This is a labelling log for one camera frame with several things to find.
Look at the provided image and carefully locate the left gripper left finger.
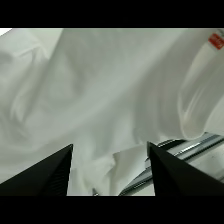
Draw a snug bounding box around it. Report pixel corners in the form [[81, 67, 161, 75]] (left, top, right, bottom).
[[0, 143, 74, 197]]

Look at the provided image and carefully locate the white T-shirt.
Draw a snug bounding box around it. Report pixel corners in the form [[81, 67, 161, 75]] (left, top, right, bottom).
[[0, 28, 224, 197]]

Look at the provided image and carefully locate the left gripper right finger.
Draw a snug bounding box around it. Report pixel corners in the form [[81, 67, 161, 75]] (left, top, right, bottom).
[[146, 141, 224, 197]]

